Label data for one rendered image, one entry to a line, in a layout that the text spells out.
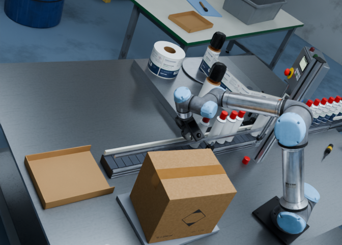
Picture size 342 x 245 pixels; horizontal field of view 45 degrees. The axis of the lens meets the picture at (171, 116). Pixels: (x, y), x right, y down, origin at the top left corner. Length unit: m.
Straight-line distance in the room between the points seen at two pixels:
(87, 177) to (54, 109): 0.47
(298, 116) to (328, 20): 5.16
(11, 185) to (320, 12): 5.34
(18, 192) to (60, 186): 0.78
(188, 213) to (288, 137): 0.48
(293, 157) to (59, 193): 0.95
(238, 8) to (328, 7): 2.83
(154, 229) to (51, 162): 0.56
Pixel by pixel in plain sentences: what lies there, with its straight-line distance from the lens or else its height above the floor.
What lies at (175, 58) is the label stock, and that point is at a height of 1.02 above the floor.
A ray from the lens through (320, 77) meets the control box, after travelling 2.10.
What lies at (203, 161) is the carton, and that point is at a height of 1.12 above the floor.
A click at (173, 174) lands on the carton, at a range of 1.58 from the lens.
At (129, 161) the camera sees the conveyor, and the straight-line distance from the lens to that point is 1.91.
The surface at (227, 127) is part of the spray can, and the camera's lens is 2.17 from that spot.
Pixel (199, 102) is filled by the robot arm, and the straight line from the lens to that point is 1.79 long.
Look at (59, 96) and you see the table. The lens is 2.25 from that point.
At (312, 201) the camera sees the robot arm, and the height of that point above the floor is 1.06.
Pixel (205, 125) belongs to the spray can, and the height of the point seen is 1.04.
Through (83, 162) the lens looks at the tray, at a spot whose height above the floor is 0.83.
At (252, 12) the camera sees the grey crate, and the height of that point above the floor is 0.94.
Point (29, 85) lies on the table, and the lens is 2.29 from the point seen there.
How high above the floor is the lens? 2.19
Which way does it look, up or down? 35 degrees down
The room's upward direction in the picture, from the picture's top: 23 degrees clockwise
